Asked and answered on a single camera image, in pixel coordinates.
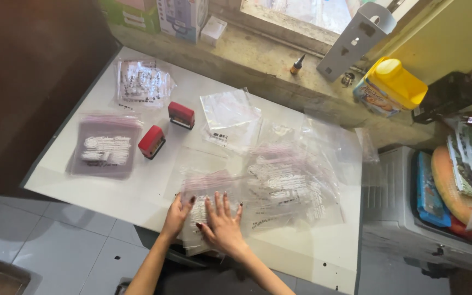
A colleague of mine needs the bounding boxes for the stack of pink-zip printed bags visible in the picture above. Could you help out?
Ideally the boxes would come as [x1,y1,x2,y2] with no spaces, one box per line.
[66,113,143,180]

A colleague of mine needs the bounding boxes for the stack of black-print clear bags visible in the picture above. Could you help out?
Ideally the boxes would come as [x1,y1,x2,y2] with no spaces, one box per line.
[114,57,177,110]

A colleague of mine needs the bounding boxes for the person's right hand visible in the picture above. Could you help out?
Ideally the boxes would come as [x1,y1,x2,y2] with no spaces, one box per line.
[195,191,247,259]

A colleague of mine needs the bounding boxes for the black box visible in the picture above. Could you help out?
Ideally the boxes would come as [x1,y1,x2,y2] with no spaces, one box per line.
[411,71,472,125]

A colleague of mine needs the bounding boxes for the yellow-lidded plastic container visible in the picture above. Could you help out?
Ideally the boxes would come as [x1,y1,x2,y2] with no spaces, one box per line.
[352,56,429,118]

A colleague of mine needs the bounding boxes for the clear plastic bags with label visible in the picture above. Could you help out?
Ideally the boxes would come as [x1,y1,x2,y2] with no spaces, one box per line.
[199,88,263,155]

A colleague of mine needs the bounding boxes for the pile of clear printed bags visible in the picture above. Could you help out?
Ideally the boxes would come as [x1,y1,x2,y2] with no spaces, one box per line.
[242,117,364,232]

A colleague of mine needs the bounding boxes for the red self-inking stamp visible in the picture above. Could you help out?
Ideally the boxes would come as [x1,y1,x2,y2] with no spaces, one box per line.
[138,125,166,160]
[167,101,196,130]

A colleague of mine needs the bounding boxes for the grey cardboard hanger package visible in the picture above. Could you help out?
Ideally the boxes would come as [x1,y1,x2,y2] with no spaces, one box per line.
[316,2,397,82]

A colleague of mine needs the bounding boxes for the small amber dropper bottle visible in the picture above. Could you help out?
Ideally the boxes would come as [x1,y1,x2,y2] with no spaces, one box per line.
[290,54,306,75]

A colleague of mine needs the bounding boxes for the green and pink carton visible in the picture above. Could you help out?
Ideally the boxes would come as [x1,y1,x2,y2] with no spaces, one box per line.
[99,0,161,34]

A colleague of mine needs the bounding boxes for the clear printed zip bag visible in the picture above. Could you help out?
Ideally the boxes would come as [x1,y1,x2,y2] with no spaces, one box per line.
[177,170,245,257]

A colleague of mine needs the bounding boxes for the white small box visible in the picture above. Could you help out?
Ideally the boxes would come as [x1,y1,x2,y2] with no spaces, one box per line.
[200,16,228,47]

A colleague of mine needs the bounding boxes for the grey crate with assorted items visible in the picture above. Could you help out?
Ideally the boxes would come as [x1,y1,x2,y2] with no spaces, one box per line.
[361,123,472,274]

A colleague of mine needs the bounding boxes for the person's left hand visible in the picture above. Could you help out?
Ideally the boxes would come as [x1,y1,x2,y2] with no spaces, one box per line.
[162,194,197,241]

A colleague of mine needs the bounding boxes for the white and blue appliance box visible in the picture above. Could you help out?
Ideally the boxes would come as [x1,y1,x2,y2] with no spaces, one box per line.
[156,0,210,44]

